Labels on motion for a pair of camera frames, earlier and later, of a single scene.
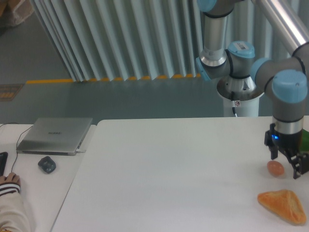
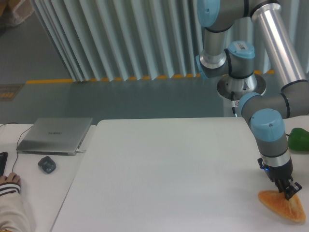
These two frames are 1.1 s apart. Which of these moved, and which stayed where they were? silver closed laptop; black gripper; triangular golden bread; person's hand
Moved: black gripper
Stayed: triangular golden bread; person's hand; silver closed laptop
